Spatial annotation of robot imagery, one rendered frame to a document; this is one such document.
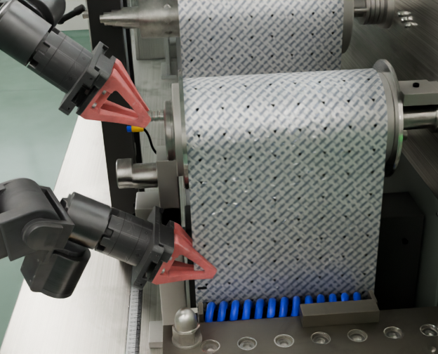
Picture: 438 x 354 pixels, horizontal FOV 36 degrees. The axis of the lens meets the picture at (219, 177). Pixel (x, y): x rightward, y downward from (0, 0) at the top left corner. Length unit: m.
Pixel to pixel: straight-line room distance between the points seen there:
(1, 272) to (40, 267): 2.14
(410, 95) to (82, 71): 0.39
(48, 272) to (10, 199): 0.11
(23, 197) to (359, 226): 0.41
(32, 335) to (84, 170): 0.58
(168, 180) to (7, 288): 2.02
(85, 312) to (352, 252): 0.46
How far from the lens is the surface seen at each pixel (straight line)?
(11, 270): 2.96
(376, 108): 0.80
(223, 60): 0.99
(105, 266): 1.22
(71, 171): 1.58
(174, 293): 0.98
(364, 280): 0.90
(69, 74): 0.79
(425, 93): 0.85
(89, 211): 0.80
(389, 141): 0.82
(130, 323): 1.08
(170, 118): 0.80
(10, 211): 0.75
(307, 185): 0.81
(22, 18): 0.79
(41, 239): 0.76
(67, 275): 0.83
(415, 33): 0.98
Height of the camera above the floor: 1.57
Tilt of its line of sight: 26 degrees down
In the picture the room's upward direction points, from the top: 2 degrees counter-clockwise
